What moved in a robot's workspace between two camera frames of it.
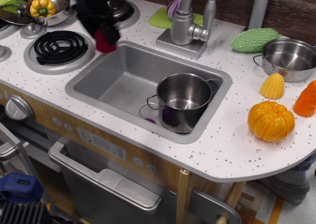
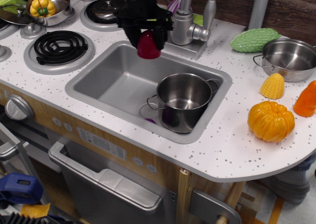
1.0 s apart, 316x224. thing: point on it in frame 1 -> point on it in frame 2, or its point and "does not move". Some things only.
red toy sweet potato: (101, 43) -> (146, 46)
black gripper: (92, 9) -> (141, 11)
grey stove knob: (32, 31) does not move
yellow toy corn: (272, 87) does not move
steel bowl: (49, 6) does not move
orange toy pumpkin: (271, 121) does not move
